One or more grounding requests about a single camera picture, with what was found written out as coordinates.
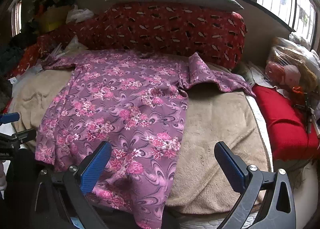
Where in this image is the purple floral shirt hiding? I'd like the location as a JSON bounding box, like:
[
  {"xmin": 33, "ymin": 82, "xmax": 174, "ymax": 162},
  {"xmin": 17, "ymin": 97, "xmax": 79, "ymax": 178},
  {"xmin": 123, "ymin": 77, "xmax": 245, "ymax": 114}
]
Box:
[{"xmin": 35, "ymin": 50, "xmax": 253, "ymax": 228}]

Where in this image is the beige fleece blanket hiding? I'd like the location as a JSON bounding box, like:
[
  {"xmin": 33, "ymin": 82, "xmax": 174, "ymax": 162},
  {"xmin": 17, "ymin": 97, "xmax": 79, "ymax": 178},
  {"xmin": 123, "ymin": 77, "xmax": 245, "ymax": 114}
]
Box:
[{"xmin": 9, "ymin": 68, "xmax": 269, "ymax": 214}]

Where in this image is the red folded cloth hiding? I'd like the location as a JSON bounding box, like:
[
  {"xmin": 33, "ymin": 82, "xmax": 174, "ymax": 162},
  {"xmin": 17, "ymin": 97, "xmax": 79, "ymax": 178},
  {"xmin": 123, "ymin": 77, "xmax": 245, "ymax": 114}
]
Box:
[{"xmin": 252, "ymin": 85, "xmax": 319, "ymax": 161}]

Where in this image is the yellow box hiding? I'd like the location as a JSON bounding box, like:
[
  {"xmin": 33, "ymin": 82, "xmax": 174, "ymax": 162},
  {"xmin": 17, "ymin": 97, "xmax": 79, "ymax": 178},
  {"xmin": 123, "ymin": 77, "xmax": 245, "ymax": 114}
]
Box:
[{"xmin": 37, "ymin": 6, "xmax": 72, "ymax": 33}]

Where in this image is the white plastic bag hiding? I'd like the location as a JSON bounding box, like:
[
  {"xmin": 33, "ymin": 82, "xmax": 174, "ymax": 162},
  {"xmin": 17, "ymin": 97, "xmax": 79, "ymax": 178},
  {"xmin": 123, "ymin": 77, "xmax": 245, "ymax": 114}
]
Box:
[{"xmin": 66, "ymin": 5, "xmax": 94, "ymax": 24}]

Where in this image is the plastic bag with doll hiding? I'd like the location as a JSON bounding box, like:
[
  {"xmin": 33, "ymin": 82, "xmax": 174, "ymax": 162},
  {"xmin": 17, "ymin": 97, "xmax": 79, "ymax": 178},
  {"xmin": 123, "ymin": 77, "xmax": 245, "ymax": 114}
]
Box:
[{"xmin": 265, "ymin": 37, "xmax": 319, "ymax": 93}]

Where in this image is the red patterned quilt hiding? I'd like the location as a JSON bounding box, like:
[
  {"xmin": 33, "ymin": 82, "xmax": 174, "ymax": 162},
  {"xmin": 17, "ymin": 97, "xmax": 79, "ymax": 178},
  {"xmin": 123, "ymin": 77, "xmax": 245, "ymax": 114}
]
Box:
[{"xmin": 1, "ymin": 2, "xmax": 247, "ymax": 78}]

